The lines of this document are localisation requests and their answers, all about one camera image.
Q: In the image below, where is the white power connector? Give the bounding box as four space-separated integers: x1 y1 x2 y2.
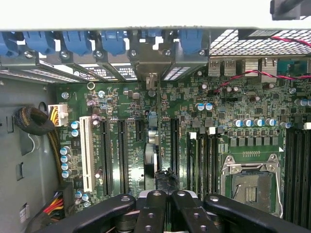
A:
47 103 69 127

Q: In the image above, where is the green motherboard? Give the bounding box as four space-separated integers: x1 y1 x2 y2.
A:
54 72 311 233

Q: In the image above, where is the teal rear port connector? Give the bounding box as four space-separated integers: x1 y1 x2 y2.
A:
276 59 308 75

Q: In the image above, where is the metal locking lever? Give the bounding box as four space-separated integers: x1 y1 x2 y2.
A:
272 165 284 218

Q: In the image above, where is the black rectangular block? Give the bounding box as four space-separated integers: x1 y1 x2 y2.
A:
269 0 311 21

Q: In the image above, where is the metal socket cover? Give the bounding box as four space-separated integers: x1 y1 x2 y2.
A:
221 155 281 177

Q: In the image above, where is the black case fan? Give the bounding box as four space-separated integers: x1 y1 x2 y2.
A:
238 29 311 41

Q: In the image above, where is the silver USB port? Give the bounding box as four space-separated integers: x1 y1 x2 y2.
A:
208 59 222 77
223 59 237 76

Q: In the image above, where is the black sleeved power cable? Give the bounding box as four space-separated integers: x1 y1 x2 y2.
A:
13 105 64 186

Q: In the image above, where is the silver rear port housing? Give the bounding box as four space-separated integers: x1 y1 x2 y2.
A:
262 57 277 73
244 59 260 76

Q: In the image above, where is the silver power supply unit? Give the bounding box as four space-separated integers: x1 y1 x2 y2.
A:
0 77 66 233

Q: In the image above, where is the blue card retention clip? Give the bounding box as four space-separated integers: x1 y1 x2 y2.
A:
23 31 56 55
0 31 20 58
101 30 127 56
62 30 92 56
140 29 162 41
178 29 205 55

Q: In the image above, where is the red black twisted wire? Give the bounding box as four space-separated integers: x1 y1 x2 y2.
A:
213 35 311 94

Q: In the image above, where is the short black expansion slot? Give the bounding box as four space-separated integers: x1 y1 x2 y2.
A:
135 119 145 143

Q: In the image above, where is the white expansion slot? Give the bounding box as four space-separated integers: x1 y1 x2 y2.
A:
79 116 94 192

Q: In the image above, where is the CPU socket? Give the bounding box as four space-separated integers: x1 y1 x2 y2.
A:
220 154 284 218

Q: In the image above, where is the dark grey open PC case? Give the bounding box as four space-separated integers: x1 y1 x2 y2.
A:
0 23 311 233

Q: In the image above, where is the black RAM slot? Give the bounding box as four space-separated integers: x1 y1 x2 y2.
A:
284 127 293 225
206 127 216 195
299 127 307 229
198 134 206 200
306 122 311 229
292 116 300 226
213 134 221 194

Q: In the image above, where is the red yellow wire bundle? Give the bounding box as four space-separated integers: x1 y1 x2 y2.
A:
41 191 66 216

